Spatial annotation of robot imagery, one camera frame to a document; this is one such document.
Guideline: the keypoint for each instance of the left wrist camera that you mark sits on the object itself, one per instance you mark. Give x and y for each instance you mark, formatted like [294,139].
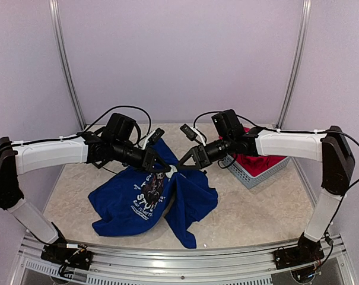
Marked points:
[152,138]

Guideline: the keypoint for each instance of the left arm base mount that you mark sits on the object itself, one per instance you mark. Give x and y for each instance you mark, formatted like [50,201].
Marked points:
[70,254]

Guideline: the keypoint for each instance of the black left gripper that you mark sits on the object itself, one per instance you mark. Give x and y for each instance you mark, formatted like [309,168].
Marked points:
[150,157]

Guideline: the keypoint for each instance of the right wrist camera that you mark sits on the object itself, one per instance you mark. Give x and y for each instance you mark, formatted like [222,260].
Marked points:
[194,134]

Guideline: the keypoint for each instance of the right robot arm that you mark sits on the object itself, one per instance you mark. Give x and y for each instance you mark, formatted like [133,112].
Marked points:
[330,147]

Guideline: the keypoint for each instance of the aluminium front rail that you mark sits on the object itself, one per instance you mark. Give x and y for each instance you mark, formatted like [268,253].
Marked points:
[115,265]

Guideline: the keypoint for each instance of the right aluminium corner post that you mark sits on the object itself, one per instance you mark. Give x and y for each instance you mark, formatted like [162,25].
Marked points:
[296,63]

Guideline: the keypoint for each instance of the aluminium corner post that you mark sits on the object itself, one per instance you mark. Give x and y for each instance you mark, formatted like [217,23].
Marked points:
[67,74]
[296,63]

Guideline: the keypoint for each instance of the left aluminium corner post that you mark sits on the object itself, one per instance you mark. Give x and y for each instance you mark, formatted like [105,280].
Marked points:
[67,74]

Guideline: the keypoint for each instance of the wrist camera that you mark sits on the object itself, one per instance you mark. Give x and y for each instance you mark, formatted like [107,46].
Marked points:
[152,138]
[194,134]

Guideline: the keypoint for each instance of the red garment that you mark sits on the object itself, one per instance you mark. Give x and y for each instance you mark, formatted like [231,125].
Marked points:
[257,165]

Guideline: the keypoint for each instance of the light blue perforated basket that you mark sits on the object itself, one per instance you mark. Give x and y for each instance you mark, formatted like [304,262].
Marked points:
[246,178]

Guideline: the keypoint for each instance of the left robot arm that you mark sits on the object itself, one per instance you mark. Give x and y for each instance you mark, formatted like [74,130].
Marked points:
[110,143]

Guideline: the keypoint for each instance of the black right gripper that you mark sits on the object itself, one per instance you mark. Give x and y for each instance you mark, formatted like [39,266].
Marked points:
[202,159]

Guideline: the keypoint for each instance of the blue printed t-shirt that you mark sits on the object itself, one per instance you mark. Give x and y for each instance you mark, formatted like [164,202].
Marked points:
[133,201]

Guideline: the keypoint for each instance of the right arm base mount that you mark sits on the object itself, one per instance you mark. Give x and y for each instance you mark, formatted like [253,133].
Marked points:
[303,252]

